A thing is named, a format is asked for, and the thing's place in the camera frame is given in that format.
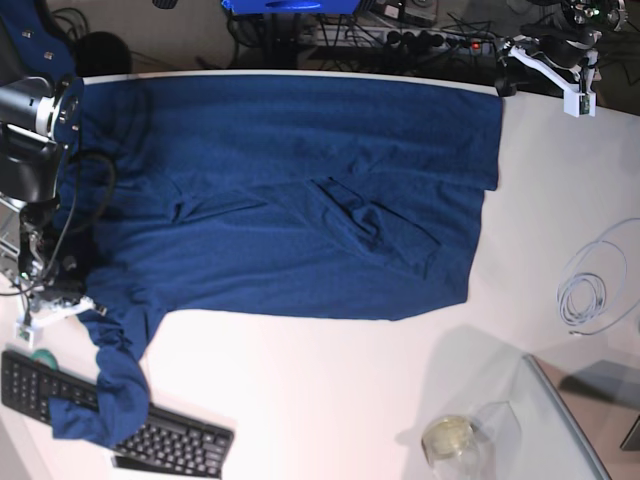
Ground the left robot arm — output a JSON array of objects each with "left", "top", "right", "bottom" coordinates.
[{"left": 495, "top": 1, "right": 628, "bottom": 100}]

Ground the coiled white cable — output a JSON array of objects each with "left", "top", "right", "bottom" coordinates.
[{"left": 556, "top": 216, "right": 640, "bottom": 337}]

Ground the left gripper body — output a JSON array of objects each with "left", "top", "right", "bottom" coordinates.
[{"left": 538, "top": 28, "right": 600, "bottom": 70}]

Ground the green tape roll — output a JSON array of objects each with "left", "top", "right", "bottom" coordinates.
[{"left": 30, "top": 349, "right": 59, "bottom": 370}]

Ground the blue box with hole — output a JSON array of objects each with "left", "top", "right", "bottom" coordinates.
[{"left": 221, "top": 0, "right": 359, "bottom": 15}]

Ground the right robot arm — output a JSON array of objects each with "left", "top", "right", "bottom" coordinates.
[{"left": 1, "top": 1, "right": 86, "bottom": 307}]

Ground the black computer keyboard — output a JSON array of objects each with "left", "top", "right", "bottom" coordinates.
[{"left": 1, "top": 350, "right": 234, "bottom": 479}]

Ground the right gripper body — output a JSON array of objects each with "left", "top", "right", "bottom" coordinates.
[{"left": 34, "top": 278, "right": 85, "bottom": 306}]

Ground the clear glass jar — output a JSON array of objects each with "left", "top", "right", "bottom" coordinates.
[{"left": 421, "top": 415, "right": 485, "bottom": 480}]

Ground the dark blue t-shirt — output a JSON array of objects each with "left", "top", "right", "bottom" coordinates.
[{"left": 49, "top": 75, "right": 503, "bottom": 447}]

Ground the white power strip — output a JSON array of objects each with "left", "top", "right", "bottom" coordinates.
[{"left": 301, "top": 25, "right": 493, "bottom": 56}]

